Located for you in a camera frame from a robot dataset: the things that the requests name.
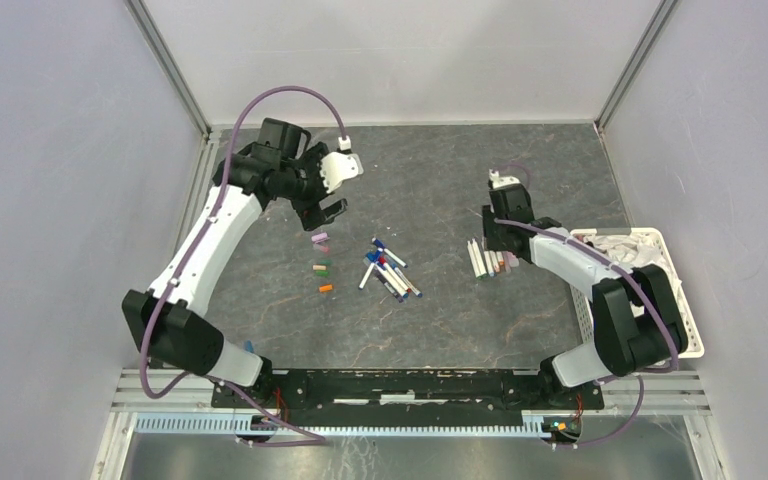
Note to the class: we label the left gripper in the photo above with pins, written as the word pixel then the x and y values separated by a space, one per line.
pixel 310 212

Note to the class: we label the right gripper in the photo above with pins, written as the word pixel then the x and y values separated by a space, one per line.
pixel 491 242

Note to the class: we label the orange capped marker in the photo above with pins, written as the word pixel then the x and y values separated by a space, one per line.
pixel 496 258

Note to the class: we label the pink translucent highlighter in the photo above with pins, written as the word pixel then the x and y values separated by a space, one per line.
pixel 504 262

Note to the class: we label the purple highlighter cap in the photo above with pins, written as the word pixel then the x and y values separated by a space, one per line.
pixel 320 237

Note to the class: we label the pink highlighter pen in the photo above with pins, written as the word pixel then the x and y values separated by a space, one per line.
pixel 511 260

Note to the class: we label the green capped marker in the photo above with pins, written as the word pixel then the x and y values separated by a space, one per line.
pixel 476 259

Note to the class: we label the light blue capped pen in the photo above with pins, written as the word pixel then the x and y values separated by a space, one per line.
pixel 491 263

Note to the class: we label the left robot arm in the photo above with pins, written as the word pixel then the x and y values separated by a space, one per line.
pixel 168 319

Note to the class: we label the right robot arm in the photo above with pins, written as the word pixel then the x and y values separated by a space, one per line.
pixel 636 321

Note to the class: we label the dark purple pen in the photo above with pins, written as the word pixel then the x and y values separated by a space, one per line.
pixel 386 284

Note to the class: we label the red capped marker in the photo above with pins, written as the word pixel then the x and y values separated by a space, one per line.
pixel 400 279

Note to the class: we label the blue capped marker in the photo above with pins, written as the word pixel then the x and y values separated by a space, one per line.
pixel 388 277

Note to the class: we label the white plastic basket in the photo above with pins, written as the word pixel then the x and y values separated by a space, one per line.
pixel 655 284

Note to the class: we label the white cloth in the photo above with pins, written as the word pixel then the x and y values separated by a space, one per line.
pixel 642 247

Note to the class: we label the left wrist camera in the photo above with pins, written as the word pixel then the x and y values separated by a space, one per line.
pixel 340 166

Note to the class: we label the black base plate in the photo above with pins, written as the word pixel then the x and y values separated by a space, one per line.
pixel 417 398

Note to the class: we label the slotted cable duct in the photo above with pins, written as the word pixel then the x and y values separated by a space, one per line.
pixel 246 425

